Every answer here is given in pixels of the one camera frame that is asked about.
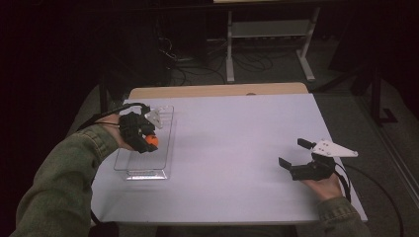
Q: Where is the clear plastic tray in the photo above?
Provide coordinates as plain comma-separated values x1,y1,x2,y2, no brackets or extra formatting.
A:
113,104,178,182

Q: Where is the right hand-held gripper black cable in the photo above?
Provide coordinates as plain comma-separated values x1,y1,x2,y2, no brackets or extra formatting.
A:
334,162,405,237

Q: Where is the black metal stand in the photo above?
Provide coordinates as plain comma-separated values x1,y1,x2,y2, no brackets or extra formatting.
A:
97,73,112,115
370,65,399,127

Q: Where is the tangle of floor cables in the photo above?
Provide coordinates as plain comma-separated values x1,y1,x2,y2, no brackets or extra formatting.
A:
157,19,275,87

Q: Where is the white metal stand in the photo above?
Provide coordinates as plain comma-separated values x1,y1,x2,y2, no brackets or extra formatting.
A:
225,6,321,84

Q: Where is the person's left hand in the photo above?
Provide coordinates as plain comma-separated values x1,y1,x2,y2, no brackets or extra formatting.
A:
98,113,136,152

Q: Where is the metal floor rail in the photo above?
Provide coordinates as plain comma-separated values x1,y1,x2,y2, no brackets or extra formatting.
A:
357,95,419,201

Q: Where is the left hand-held gripper black cable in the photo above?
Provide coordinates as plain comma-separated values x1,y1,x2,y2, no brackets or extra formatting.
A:
76,102,151,132

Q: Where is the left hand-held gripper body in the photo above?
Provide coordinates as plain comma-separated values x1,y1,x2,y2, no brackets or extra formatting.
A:
118,109,165,153

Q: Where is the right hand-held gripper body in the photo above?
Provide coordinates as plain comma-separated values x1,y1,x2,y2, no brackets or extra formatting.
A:
291,139,360,182

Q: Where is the hand-held gripper black cable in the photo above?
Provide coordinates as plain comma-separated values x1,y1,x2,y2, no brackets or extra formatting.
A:
334,162,405,237
76,102,151,132

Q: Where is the person's right hand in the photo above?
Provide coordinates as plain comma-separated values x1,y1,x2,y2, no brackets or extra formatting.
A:
300,173,344,201

